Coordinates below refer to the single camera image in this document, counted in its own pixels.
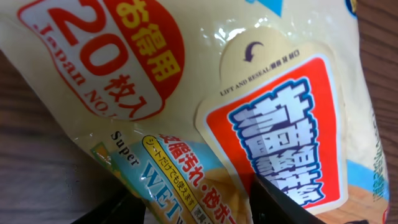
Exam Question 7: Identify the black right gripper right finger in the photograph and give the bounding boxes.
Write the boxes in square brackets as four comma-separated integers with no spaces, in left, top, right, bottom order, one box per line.
[249,174,325,224]

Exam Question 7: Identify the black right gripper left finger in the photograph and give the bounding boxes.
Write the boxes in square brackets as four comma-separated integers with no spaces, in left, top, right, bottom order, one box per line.
[72,189,146,224]

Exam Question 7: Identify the yellow red snack bag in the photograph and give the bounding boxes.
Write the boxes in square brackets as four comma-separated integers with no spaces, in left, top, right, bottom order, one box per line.
[1,0,389,223]

